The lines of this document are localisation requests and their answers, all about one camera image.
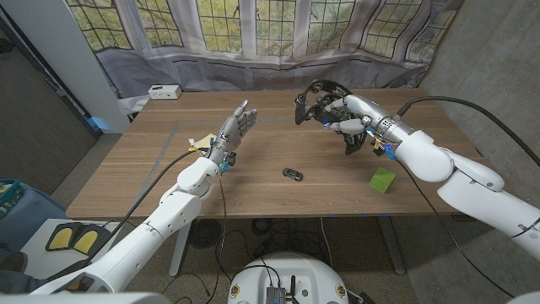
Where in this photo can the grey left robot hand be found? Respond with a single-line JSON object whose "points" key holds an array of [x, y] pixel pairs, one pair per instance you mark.
{"points": [[231, 131]]}

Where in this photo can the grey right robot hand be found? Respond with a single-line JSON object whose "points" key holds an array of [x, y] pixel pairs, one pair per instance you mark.
{"points": [[367, 112]]}

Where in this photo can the black half-moon tambourine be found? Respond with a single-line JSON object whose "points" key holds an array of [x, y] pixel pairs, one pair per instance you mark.
{"points": [[306, 110]]}

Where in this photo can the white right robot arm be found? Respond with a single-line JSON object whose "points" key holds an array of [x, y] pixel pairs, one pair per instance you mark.
{"points": [[472, 186]]}

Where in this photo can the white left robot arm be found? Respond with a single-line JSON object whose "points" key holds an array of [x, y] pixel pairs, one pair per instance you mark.
{"points": [[156, 224]]}

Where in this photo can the green block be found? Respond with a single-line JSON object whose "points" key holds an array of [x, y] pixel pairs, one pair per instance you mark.
{"points": [[381, 180]]}

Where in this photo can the dark toy car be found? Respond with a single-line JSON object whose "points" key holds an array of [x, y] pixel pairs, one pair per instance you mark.
{"points": [[293, 174]]}

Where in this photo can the white power strip box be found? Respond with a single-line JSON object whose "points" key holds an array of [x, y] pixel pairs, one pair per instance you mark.
{"points": [[164, 91]]}

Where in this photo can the printed window backdrop cloth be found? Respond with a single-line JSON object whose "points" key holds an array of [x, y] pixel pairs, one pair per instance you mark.
{"points": [[270, 42]]}

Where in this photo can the round black floor fan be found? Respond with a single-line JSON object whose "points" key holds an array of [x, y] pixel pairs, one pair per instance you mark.
{"points": [[205, 233]]}

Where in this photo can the white table leg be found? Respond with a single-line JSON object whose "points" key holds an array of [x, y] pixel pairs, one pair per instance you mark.
{"points": [[180, 253]]}

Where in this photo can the grey table leg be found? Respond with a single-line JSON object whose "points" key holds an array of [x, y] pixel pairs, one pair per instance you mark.
{"points": [[392, 245]]}

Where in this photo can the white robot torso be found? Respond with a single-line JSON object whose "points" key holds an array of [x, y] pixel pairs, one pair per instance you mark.
{"points": [[291, 270]]}

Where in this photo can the grey electronics box on torso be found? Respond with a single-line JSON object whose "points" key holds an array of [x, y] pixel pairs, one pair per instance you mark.
{"points": [[275, 294]]}

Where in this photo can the yellow black foot pedal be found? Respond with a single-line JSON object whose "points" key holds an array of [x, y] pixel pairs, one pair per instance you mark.
{"points": [[86, 240], [62, 237]]}

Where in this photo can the blue fabric seat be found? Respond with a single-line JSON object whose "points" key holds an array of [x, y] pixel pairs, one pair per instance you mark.
{"points": [[38, 211]]}

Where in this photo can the white pedal platform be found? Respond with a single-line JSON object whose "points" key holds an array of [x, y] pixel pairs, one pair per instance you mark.
{"points": [[42, 262]]}

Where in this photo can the teal plastic basket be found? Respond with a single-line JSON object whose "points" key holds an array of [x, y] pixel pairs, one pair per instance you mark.
{"points": [[9, 196]]}

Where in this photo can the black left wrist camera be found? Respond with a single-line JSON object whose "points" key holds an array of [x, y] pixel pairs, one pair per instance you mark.
{"points": [[230, 159]]}

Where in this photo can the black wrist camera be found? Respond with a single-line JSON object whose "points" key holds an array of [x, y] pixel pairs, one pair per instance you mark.
{"points": [[378, 148], [230, 159]]}

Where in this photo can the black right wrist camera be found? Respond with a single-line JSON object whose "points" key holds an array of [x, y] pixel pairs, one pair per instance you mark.
{"points": [[378, 148]]}

